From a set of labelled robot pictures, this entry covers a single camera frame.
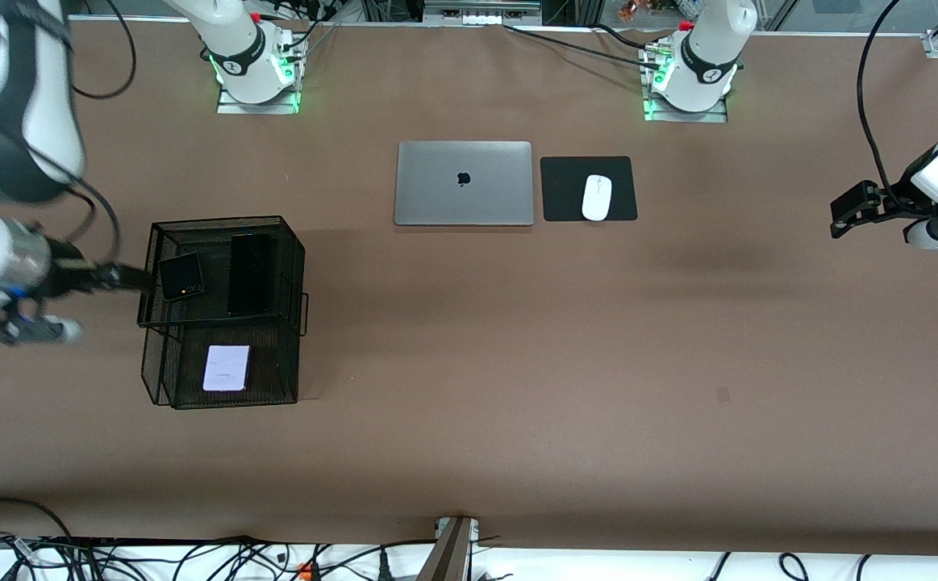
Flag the grey aluminium post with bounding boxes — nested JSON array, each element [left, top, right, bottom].
[[415, 516, 479, 581]]

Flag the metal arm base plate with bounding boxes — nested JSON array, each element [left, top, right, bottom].
[[217, 32, 303, 115], [642, 40, 730, 123]]

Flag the black mouse pad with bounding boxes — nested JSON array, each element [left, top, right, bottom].
[[540, 156, 639, 223]]

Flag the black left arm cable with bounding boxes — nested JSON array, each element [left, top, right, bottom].
[[857, 0, 921, 215]]

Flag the white computer mouse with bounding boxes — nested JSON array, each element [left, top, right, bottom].
[[581, 173, 614, 222]]

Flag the tall black smartphone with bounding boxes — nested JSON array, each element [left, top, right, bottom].
[[227, 232, 279, 318]]

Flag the black looped floor cable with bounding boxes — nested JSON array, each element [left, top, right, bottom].
[[0, 498, 74, 543]]

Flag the silver closed laptop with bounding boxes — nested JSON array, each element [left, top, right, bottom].
[[394, 140, 535, 228]]

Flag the lavender flip phone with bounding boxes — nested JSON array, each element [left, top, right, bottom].
[[202, 345, 252, 394]]

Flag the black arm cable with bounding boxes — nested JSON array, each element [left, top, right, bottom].
[[857, 0, 921, 215], [0, 0, 139, 251]]

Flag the black table cable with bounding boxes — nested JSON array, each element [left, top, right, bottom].
[[502, 24, 648, 62], [590, 23, 659, 49]]

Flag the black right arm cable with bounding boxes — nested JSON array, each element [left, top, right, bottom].
[[0, 0, 139, 251]]

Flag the black wire mesh tray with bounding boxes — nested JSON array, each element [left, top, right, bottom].
[[137, 215, 310, 411]]

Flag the small black flip phone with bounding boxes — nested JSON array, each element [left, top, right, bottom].
[[157, 251, 205, 303]]

